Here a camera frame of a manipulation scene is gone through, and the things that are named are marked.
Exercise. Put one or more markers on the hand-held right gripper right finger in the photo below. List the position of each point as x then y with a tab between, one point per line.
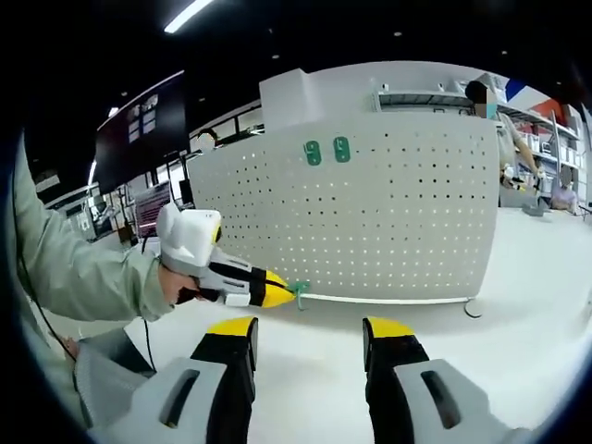
416	398

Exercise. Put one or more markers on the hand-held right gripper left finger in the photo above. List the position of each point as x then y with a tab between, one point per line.
203	393

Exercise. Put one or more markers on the purple standing banner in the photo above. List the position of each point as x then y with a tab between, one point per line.
152	205

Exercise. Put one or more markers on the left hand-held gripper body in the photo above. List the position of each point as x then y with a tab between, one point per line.
185	240

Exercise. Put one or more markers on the straight ceiling light strip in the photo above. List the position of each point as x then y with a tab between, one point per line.
185	16

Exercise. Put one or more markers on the person's left hand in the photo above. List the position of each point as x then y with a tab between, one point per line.
178	282

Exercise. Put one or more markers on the white perforated mounting plate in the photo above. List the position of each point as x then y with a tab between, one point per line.
393	222

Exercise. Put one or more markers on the person's pale green jacket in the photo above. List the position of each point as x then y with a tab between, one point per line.
51	365

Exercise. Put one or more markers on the large dark display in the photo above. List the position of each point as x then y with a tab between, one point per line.
139	148

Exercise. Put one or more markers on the green hook assembly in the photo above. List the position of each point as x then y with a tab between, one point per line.
301	287
312	155
341	150

